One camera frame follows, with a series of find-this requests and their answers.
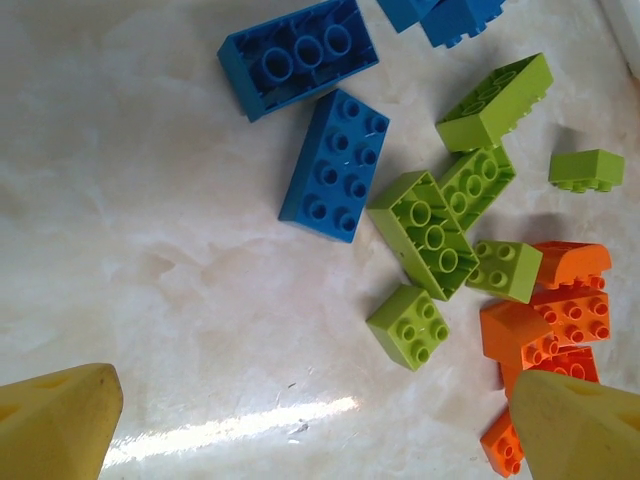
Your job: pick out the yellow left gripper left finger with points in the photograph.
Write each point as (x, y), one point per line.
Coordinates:
(50, 430)

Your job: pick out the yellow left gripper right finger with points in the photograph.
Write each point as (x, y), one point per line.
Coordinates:
(575, 435)

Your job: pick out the orange long lego brick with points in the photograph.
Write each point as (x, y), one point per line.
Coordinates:
(575, 315)

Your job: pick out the orange small lego brick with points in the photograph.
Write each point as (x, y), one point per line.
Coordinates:
(510, 330)

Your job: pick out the orange curved lego brick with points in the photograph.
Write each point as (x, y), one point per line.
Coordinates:
(575, 260)

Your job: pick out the green square lego brick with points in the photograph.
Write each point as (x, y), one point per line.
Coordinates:
(505, 270)
(585, 167)
(405, 325)

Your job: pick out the green long lego brick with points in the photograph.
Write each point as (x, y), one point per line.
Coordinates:
(475, 185)
(430, 235)
(470, 130)

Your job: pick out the blue long lego brick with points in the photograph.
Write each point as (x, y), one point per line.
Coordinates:
(300, 50)
(335, 165)

